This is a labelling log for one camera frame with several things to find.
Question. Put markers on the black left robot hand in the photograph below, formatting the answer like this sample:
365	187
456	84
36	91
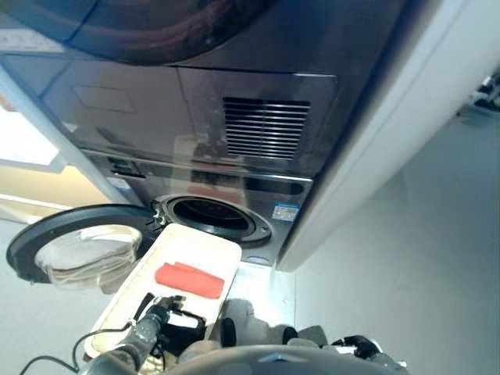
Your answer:
183	328

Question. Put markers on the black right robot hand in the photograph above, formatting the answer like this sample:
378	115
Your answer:
357	345

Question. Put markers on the red cloth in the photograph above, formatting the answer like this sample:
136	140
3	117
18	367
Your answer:
191	279

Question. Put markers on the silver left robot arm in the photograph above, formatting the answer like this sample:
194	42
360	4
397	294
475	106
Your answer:
140	336

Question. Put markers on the silver left robot leg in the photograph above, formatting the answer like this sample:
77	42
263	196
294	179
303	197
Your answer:
227	332

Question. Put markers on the silver robot leg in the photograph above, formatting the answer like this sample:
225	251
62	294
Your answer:
308	336
227	332

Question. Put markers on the silver right robot leg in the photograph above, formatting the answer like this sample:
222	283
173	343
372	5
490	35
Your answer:
308	336

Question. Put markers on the white wicker laundry basket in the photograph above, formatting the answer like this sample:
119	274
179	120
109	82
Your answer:
195	246

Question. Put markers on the blue energy label sticker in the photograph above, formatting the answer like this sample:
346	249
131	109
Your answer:
285	212

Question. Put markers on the small blue white sticker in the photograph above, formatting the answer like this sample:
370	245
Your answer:
119	183

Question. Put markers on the dark oval washer panel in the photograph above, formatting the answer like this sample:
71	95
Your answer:
273	186

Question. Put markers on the round glass washer door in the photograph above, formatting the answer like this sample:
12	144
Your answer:
23	246

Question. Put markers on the dark vent grille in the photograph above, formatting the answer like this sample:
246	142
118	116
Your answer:
265	129

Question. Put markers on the grey stacked dryer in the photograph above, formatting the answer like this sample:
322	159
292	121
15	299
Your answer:
164	105

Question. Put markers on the white cabinet side panel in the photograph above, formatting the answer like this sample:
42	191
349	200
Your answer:
390	117

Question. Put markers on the round dark dryer door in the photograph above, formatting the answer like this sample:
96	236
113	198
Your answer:
136	27

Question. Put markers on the white cabinet post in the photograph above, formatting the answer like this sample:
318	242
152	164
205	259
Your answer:
58	140

